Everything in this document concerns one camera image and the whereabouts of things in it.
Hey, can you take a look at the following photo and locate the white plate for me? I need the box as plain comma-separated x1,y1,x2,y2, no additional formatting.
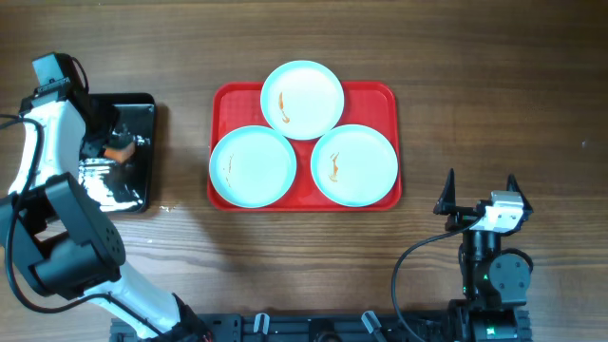
209,125,297,209
260,60,345,141
310,124,399,207

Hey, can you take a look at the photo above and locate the green and orange sponge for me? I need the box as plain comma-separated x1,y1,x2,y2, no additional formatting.
102,141,136,164

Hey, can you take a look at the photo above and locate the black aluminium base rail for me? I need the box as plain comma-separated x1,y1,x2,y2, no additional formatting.
109,311,532,342

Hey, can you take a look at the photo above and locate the red plastic tray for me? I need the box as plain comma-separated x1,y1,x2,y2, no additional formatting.
209,81,400,212

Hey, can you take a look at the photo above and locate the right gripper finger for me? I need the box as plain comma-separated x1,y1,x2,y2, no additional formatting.
506,174,534,214
433,168,456,216

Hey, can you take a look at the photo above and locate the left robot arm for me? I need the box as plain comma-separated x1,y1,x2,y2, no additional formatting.
1,76,213,341

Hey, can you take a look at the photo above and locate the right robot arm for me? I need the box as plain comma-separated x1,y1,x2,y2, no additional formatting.
433,171,534,342

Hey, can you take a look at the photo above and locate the black rectangular water basin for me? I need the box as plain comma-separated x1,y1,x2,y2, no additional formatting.
79,93,157,213

